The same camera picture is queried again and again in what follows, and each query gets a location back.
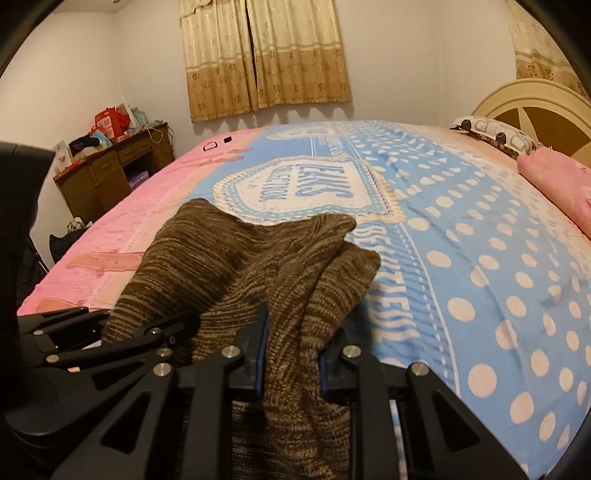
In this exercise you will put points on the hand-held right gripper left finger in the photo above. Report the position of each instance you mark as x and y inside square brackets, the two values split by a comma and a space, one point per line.
[256, 360]

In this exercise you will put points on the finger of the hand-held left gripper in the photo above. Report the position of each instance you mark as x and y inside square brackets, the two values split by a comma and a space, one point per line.
[138, 344]
[69, 330]

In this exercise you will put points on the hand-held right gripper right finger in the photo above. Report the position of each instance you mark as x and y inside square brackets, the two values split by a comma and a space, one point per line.
[326, 374]

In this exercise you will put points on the brown knit sweater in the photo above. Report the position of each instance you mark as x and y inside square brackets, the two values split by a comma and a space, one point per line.
[231, 267]

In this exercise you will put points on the dark floor bag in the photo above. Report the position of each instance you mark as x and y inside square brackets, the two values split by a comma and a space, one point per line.
[67, 244]

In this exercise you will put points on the white printed card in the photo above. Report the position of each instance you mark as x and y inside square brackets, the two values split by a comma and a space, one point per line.
[62, 157]

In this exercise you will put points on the brown wooden desk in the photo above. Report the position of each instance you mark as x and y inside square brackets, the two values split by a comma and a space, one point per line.
[101, 180]

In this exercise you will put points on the black bag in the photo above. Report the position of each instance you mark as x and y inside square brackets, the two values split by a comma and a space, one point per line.
[87, 144]

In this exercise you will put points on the pale purple box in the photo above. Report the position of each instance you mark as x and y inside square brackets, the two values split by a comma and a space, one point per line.
[139, 180]

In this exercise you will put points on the red gift bag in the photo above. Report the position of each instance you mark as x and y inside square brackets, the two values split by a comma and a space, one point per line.
[111, 122]

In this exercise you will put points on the white paper bag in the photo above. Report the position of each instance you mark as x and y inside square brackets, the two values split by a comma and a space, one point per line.
[138, 117]

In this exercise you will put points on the pink and blue bed sheet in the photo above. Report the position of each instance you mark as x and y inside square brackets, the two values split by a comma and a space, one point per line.
[461, 230]

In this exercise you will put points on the cream patterned curtain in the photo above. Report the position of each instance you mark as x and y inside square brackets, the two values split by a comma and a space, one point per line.
[535, 50]
[300, 55]
[217, 60]

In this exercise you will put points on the spotted pillow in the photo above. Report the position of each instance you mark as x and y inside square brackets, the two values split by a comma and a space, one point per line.
[494, 131]

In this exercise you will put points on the pink pillow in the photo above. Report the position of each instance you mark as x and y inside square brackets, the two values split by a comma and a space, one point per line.
[558, 184]

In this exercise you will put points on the cream round headboard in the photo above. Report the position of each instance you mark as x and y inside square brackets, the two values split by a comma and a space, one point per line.
[535, 101]

